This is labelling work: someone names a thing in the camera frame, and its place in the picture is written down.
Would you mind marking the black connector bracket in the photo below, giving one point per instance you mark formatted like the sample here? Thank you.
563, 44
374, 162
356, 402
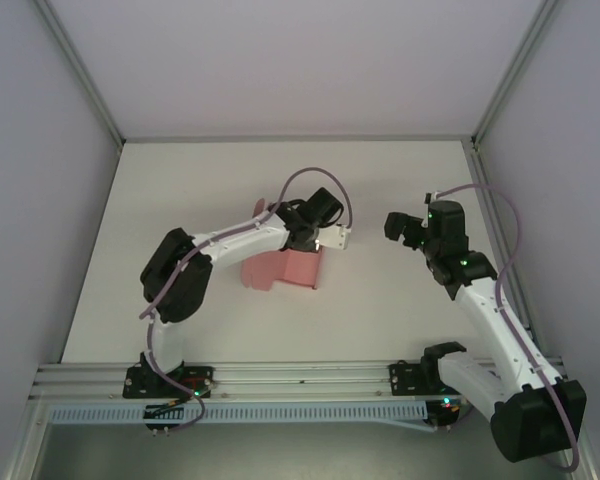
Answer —
162, 417
445, 415

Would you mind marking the aluminium frame side rail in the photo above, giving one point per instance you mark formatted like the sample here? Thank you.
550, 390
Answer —
480, 170

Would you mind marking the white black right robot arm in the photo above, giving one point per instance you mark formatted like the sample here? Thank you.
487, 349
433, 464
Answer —
495, 325

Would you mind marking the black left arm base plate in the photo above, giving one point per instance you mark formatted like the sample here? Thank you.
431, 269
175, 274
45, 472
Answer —
200, 380

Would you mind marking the aluminium frame rail behind table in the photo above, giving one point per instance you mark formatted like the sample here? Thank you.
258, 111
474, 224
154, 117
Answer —
300, 138

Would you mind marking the aluminium frame leg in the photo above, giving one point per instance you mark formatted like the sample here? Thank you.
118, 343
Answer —
27, 440
597, 460

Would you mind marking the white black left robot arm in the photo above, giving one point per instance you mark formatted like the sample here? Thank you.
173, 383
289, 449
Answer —
240, 240

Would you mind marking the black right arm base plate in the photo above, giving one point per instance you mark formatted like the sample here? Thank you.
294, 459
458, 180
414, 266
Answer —
402, 380

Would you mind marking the pink paper box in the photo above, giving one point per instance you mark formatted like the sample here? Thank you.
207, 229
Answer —
300, 270

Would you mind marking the aluminium frame post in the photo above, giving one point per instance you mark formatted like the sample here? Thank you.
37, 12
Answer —
515, 75
80, 75

